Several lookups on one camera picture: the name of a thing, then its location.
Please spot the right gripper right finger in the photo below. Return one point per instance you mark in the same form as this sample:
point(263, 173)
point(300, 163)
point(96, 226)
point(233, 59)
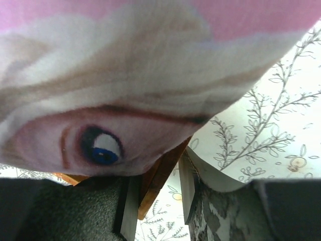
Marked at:
point(218, 207)

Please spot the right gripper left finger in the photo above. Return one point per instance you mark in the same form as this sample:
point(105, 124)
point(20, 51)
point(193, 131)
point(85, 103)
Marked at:
point(98, 208)

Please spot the orange wooden tray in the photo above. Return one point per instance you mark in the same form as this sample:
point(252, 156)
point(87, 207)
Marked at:
point(150, 183)

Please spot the purple princess cloth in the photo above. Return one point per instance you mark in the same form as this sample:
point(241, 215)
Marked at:
point(107, 87)

